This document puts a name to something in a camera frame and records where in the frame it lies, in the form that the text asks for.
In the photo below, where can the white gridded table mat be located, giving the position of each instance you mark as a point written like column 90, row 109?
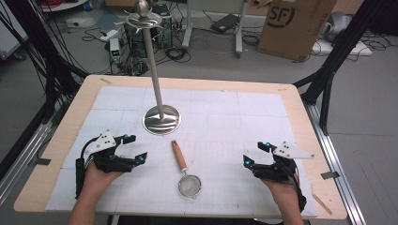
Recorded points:
column 234, row 125

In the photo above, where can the brown cardboard box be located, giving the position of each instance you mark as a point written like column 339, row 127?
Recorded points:
column 291, row 31

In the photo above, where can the white flat board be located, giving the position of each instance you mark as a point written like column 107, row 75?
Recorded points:
column 325, row 48

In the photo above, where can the metal hook stand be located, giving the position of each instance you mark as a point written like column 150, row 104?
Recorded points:
column 161, row 120

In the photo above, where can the dark tape piece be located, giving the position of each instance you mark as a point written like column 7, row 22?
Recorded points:
column 330, row 175
column 42, row 161

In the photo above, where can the tan tape strip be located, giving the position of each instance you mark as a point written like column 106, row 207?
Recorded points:
column 322, row 203

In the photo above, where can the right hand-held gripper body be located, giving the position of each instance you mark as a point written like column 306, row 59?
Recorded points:
column 275, row 170

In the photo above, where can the person's right hand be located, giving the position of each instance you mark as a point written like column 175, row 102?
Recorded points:
column 283, row 190

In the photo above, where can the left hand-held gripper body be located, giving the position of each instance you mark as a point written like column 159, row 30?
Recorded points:
column 108, row 162

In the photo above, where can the white device with green display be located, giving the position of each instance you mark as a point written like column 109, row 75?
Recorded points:
column 114, row 50

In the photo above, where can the white power strip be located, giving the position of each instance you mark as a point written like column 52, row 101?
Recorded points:
column 109, row 35

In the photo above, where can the flat black device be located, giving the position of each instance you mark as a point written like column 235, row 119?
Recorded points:
column 224, row 23

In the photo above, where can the aluminium rail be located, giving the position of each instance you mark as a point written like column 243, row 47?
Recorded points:
column 331, row 162
column 22, row 165

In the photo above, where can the white metal stand legs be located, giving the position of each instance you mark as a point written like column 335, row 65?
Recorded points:
column 238, row 37

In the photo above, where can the black metal frame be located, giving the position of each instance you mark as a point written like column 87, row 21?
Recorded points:
column 342, row 40
column 47, row 62

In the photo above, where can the person's left hand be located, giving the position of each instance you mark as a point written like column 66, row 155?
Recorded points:
column 98, row 181

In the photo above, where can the black computer tower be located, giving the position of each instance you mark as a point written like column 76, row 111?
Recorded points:
column 137, row 40

